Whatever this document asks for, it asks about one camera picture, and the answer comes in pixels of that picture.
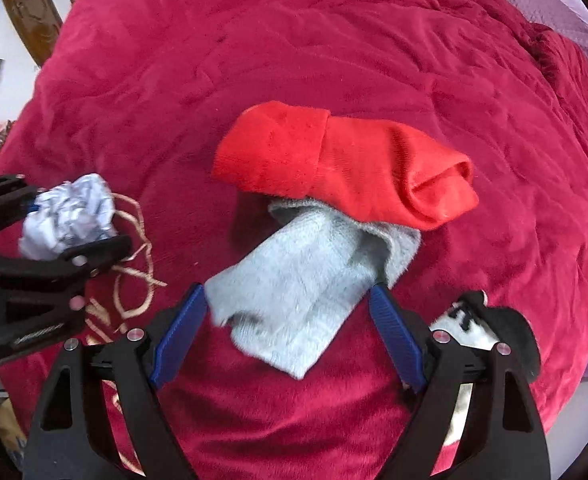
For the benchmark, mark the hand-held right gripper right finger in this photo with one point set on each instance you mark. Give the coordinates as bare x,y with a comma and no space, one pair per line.
396,340

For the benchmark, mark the dark red plush blanket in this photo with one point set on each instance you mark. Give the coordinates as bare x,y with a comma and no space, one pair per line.
324,60

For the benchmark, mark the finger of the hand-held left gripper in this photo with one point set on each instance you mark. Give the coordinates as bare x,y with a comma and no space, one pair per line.
4,192
99,252

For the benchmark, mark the grey sock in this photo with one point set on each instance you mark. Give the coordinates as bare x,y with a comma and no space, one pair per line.
299,285

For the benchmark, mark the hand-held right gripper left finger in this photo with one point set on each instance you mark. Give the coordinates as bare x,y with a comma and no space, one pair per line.
176,340

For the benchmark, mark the small white paper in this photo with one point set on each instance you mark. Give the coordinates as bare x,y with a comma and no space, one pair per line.
69,215

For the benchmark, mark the white sock with black heel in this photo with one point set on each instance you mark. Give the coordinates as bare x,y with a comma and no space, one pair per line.
519,330

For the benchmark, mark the plain red sock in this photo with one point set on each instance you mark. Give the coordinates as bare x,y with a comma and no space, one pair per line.
324,160

